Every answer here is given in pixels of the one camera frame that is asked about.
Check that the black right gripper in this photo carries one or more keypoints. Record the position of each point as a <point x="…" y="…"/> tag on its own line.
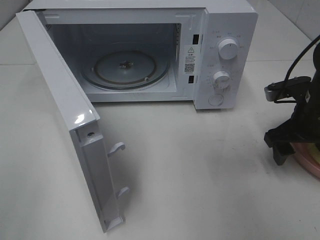
<point x="302" y="127"/>

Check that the pink plate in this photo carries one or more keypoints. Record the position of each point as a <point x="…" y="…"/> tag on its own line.
<point x="303" y="157"/>

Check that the round white door button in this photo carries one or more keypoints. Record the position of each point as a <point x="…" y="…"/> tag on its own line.
<point x="216" y="99"/>

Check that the white microwave door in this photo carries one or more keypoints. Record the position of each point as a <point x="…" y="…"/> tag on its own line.
<point x="80" y="118"/>

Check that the sandwich with tomato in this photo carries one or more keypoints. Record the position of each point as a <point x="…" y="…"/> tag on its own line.
<point x="314" y="152"/>

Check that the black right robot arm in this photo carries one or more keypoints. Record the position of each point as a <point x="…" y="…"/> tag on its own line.
<point x="316" y="63"/>

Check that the lower white timer knob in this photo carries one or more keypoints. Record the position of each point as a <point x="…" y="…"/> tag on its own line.
<point x="221" y="79"/>

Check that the upper white power knob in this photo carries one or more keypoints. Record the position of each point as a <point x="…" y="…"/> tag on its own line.
<point x="228" y="48"/>

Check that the white microwave oven body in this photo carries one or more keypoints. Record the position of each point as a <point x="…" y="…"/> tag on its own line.
<point x="186" y="31"/>

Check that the glass microwave turntable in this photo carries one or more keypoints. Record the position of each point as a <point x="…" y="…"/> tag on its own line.
<point x="125" y="70"/>

